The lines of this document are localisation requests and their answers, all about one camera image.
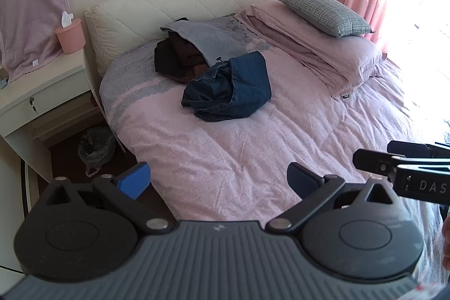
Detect black crumpled garment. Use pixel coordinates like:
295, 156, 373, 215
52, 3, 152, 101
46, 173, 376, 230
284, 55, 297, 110
154, 39, 180, 73

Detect grey garment with black print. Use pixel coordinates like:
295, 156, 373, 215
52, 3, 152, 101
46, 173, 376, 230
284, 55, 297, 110
160, 16, 247, 67

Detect person's right forearm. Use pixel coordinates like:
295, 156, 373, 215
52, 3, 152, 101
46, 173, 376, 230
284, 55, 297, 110
442, 212, 450, 269

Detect white quilted headboard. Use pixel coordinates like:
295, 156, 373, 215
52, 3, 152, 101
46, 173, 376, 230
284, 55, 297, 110
84, 0, 298, 77

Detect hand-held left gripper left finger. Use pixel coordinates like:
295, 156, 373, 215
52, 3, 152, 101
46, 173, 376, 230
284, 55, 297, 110
42, 161, 176, 234

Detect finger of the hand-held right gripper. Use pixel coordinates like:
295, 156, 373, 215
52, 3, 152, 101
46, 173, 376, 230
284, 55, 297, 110
387, 141, 450, 162
352, 149, 450, 181

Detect pink hanging towel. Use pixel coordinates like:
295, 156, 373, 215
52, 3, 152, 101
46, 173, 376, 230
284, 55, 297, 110
0, 0, 71, 83

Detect trash bin with plastic bag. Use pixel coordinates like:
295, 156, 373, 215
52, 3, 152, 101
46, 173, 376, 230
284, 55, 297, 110
78, 126, 116, 177

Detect dark brown garment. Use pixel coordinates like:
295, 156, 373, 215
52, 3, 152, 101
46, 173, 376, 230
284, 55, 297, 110
168, 31, 212, 84

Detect grey checked pillow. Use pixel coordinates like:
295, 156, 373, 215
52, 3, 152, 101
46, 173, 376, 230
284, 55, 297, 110
273, 0, 375, 39

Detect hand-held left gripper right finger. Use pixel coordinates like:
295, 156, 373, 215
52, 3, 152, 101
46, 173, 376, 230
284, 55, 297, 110
265, 162, 398, 234

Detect blue denim jeans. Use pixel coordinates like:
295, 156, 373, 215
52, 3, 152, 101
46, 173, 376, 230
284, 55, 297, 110
181, 51, 272, 122

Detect folded pink quilt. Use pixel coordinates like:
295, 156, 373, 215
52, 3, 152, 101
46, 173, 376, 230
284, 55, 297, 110
234, 1, 387, 100

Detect white nightstand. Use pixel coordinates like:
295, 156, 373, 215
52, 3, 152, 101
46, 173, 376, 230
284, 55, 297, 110
0, 47, 106, 181

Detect pink round tissue holder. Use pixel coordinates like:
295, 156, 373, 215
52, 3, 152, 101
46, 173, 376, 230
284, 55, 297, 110
55, 11, 87, 55

